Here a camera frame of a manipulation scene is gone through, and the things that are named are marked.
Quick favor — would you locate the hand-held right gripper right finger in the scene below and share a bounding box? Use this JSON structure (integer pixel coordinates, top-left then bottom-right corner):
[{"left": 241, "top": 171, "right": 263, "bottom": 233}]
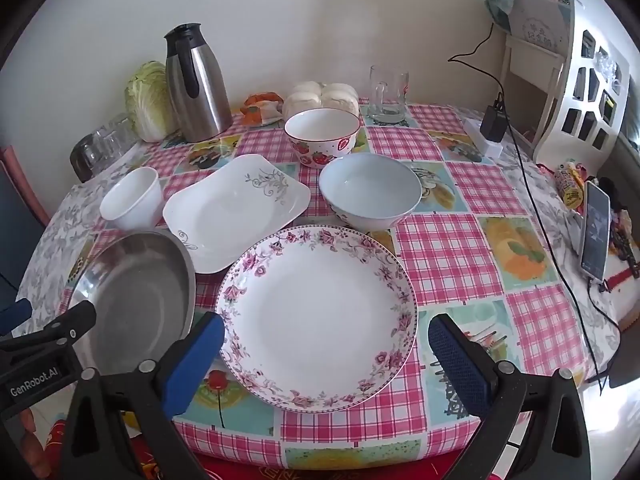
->
[{"left": 427, "top": 312, "right": 593, "bottom": 480}]

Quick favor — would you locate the black charger cable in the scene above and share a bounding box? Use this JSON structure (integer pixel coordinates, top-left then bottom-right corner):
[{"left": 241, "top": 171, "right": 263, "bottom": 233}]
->
[{"left": 502, "top": 110, "right": 623, "bottom": 391}]

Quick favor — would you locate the black charger adapter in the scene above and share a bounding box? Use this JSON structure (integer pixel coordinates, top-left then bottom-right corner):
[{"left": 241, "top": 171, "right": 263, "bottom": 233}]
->
[{"left": 481, "top": 92, "right": 509, "bottom": 144}]

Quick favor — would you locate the pink checkered tablecloth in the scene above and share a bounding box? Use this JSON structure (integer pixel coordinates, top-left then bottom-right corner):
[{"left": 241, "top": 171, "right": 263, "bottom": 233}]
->
[{"left": 15, "top": 102, "right": 623, "bottom": 468}]

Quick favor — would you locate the round pink floral plate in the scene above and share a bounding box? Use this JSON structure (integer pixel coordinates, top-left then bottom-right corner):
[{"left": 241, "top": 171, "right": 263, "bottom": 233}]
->
[{"left": 215, "top": 226, "right": 419, "bottom": 413}]

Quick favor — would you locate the round metal tray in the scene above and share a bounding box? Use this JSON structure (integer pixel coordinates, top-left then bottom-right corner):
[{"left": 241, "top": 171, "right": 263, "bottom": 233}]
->
[{"left": 67, "top": 230, "right": 197, "bottom": 376}]

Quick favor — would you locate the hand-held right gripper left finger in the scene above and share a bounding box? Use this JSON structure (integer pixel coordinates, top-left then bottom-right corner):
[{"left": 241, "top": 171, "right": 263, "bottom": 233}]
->
[{"left": 60, "top": 311, "right": 227, "bottom": 480}]

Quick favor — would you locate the strawberry print bowl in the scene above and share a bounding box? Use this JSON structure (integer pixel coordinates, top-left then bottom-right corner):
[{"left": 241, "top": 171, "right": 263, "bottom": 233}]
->
[{"left": 284, "top": 108, "right": 362, "bottom": 170}]

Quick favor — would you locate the clear glass mug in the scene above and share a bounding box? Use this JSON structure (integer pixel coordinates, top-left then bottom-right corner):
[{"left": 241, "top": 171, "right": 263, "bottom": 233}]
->
[{"left": 367, "top": 65, "right": 411, "bottom": 123}]

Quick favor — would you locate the dark glass pitcher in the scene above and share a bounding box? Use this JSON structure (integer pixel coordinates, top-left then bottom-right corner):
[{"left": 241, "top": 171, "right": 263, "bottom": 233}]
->
[{"left": 70, "top": 132, "right": 108, "bottom": 183}]

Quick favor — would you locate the red patterned cloth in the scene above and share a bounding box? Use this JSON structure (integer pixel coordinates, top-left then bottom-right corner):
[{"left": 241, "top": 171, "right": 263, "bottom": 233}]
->
[{"left": 45, "top": 417, "right": 481, "bottom": 480}]

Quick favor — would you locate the stainless steel thermos jug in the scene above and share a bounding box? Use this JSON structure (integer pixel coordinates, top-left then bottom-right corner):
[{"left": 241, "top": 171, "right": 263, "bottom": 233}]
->
[{"left": 164, "top": 23, "right": 234, "bottom": 143}]

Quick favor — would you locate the black power cable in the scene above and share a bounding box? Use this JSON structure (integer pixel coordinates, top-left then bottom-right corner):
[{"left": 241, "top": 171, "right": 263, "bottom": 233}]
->
[{"left": 447, "top": 20, "right": 506, "bottom": 106}]

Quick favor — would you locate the clear drinking glass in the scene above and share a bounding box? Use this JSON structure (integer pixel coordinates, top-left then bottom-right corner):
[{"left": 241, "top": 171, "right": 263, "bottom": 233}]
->
[
  {"left": 107, "top": 112, "right": 140, "bottom": 147},
  {"left": 92, "top": 127, "right": 126, "bottom": 163}
]

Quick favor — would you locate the white floral bowl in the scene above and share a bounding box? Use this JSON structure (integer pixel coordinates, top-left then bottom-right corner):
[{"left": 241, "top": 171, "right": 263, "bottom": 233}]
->
[{"left": 318, "top": 153, "right": 422, "bottom": 233}]

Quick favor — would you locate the red framed chair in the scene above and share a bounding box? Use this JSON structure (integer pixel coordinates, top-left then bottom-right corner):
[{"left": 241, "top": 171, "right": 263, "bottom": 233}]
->
[{"left": 0, "top": 145, "right": 51, "bottom": 291}]

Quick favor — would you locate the bag of steamed buns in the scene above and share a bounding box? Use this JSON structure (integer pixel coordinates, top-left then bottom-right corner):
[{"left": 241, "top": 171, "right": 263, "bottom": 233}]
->
[{"left": 282, "top": 81, "right": 361, "bottom": 120}]

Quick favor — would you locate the white rectangular plate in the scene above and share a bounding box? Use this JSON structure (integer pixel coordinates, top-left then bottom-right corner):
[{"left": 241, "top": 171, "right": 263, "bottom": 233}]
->
[{"left": 162, "top": 154, "right": 311, "bottom": 275}]

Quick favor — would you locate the small white bowl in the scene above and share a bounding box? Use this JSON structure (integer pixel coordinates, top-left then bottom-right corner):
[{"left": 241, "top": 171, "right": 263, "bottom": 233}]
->
[{"left": 100, "top": 166, "right": 163, "bottom": 231}]

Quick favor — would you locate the teal cloth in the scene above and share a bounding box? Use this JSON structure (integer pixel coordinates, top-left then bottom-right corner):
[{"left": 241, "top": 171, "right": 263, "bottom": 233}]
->
[{"left": 485, "top": 0, "right": 526, "bottom": 28}]

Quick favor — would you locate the smartphone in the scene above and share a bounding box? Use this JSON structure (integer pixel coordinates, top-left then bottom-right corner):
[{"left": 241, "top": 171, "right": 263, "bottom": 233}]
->
[{"left": 580, "top": 180, "right": 612, "bottom": 281}]

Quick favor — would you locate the orange snack packet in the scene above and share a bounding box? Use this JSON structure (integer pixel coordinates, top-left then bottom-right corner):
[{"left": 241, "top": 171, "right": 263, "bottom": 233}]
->
[
  {"left": 240, "top": 102, "right": 286, "bottom": 126},
  {"left": 245, "top": 92, "right": 282, "bottom": 109}
]

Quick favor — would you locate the yellow snack bag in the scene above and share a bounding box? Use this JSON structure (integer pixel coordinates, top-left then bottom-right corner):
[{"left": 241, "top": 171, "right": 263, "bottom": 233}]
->
[{"left": 552, "top": 162, "right": 587, "bottom": 209}]

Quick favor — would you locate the white shelf rack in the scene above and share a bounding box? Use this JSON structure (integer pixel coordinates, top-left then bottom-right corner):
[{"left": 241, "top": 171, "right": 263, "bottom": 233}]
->
[{"left": 500, "top": 0, "right": 632, "bottom": 166}]

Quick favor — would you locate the white printed box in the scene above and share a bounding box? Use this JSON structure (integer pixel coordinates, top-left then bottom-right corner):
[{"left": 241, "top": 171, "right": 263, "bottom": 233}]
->
[{"left": 507, "top": 0, "right": 572, "bottom": 53}]

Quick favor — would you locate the napa cabbage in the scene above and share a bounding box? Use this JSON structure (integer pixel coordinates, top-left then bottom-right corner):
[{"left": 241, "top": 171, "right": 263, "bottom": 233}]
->
[{"left": 124, "top": 61, "right": 181, "bottom": 143}]

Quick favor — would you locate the person's left hand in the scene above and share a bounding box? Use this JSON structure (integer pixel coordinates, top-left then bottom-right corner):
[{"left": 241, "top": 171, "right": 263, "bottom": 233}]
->
[{"left": 0, "top": 405, "right": 54, "bottom": 480}]

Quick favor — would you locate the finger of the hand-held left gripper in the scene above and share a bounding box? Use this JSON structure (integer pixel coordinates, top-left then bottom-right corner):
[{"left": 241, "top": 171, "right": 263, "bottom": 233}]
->
[
  {"left": 0, "top": 300, "right": 97, "bottom": 354},
  {"left": 0, "top": 298, "right": 32, "bottom": 336}
]

